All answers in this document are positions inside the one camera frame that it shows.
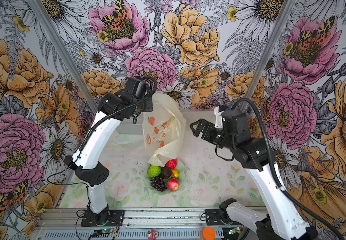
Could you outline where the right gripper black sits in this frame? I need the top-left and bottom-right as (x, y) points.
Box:
(189, 117), (234, 149)

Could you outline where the translucent yellow plastic bag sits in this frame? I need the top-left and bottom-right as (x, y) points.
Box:
(143, 93), (187, 167)

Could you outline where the light green wavy plate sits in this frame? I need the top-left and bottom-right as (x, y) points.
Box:
(145, 159), (186, 195)

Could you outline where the crinkled red fruit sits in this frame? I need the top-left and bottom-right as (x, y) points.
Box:
(165, 159), (178, 169)

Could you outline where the red pink apple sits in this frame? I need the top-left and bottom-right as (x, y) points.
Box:
(167, 178), (180, 192)

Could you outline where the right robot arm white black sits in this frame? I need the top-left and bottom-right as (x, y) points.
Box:
(190, 119), (318, 240)

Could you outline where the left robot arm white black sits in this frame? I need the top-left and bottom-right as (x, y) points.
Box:
(64, 93), (153, 226)

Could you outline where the silver metal case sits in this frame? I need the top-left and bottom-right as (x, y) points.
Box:
(117, 114), (144, 135)

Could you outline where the small yellow orange mango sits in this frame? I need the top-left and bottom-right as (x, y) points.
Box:
(172, 169), (180, 179)

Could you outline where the dark brown fruit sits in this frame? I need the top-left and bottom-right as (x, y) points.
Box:
(160, 167), (173, 179)

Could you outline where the green bumpy fruit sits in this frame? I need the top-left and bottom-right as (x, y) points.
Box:
(147, 165), (161, 178)

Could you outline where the dark purple grape bunch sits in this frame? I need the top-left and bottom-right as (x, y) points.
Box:
(150, 177), (168, 192)

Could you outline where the orange round cap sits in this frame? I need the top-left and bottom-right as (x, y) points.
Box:
(200, 227), (216, 240)

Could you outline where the red white small object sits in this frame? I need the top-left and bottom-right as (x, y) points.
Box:
(147, 230), (159, 240)

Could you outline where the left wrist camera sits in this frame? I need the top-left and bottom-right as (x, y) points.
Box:
(121, 78), (148, 104)

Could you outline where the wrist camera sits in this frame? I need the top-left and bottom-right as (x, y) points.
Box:
(121, 78), (148, 104)
(214, 105), (250, 135)

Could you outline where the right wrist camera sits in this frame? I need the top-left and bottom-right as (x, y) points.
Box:
(214, 105), (250, 135)

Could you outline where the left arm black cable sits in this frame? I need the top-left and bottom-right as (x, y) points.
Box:
(47, 76), (158, 240)

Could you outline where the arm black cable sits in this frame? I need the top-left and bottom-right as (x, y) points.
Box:
(47, 76), (158, 240)
(214, 97), (346, 240)

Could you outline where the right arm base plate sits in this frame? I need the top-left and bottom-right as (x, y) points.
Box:
(205, 209), (238, 226)

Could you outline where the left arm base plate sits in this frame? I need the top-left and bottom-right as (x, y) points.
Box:
(80, 209), (125, 227)

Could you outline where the aluminium frame rail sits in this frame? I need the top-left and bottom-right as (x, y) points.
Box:
(31, 207), (258, 240)

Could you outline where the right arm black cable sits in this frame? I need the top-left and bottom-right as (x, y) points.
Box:
(214, 97), (346, 240)

